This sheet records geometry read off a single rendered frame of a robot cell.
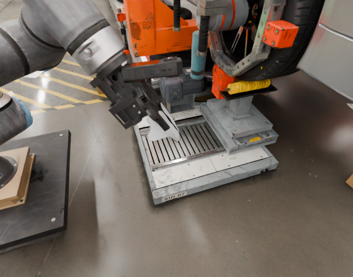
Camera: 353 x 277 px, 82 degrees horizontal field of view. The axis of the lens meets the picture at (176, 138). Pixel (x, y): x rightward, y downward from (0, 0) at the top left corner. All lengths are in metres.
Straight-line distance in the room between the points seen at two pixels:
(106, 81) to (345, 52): 0.70
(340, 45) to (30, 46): 0.81
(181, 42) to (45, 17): 1.23
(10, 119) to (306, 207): 1.55
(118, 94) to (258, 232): 1.04
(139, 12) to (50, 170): 1.02
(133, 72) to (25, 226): 0.82
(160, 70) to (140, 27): 1.09
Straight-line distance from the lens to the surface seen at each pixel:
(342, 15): 0.85
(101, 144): 1.62
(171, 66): 0.38
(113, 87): 0.42
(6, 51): 0.46
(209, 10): 0.88
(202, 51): 0.92
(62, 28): 0.40
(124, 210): 1.26
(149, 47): 1.51
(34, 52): 0.48
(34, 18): 0.44
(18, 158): 1.22
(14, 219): 1.10
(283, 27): 0.88
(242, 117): 1.46
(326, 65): 0.87
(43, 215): 1.04
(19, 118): 1.09
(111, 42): 0.39
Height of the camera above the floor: 1.11
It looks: 45 degrees down
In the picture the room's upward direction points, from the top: straight up
